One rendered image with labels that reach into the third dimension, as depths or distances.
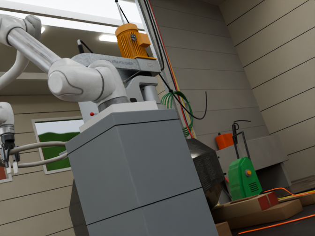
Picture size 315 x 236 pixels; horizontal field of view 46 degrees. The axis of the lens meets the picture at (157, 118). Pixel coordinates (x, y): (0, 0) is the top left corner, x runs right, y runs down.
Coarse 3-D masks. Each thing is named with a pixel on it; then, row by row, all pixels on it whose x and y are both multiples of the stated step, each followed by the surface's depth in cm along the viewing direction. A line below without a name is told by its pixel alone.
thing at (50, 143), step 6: (30, 144) 220; (36, 144) 220; (42, 144) 222; (48, 144) 223; (54, 144) 226; (60, 144) 229; (12, 150) 219; (18, 150) 219; (24, 150) 220; (0, 156) 224; (60, 156) 261; (66, 156) 258; (0, 162) 232; (36, 162) 262; (42, 162) 262; (48, 162) 263
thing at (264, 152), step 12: (240, 144) 543; (252, 144) 564; (264, 144) 589; (276, 144) 614; (228, 156) 554; (240, 156) 539; (252, 156) 551; (264, 156) 575; (276, 156) 599; (228, 168) 555; (264, 168) 632; (276, 168) 618; (264, 180) 634; (276, 180) 619; (288, 180) 608
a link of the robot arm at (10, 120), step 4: (0, 104) 225; (4, 104) 225; (8, 104) 228; (0, 108) 223; (4, 108) 224; (8, 108) 226; (0, 112) 221; (4, 112) 222; (8, 112) 225; (12, 112) 227; (0, 116) 220; (4, 116) 222; (8, 116) 224; (12, 116) 226; (0, 120) 220; (4, 120) 221; (8, 120) 223; (12, 120) 225; (0, 124) 222; (4, 124) 222; (8, 124) 223; (12, 124) 225
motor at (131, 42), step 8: (128, 24) 357; (120, 32) 357; (128, 32) 357; (136, 32) 359; (120, 40) 358; (128, 40) 355; (136, 40) 354; (144, 40) 354; (120, 48) 359; (128, 48) 354; (136, 48) 353; (144, 48) 360; (128, 56) 351; (136, 56) 341; (144, 56) 349
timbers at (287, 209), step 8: (288, 200) 304; (296, 200) 273; (304, 200) 295; (312, 200) 291; (272, 208) 269; (280, 208) 261; (288, 208) 264; (296, 208) 269; (240, 216) 289; (248, 216) 283; (256, 216) 277; (264, 216) 272; (272, 216) 267; (280, 216) 262; (288, 216) 261; (232, 224) 296; (240, 224) 290; (248, 224) 284; (256, 224) 278
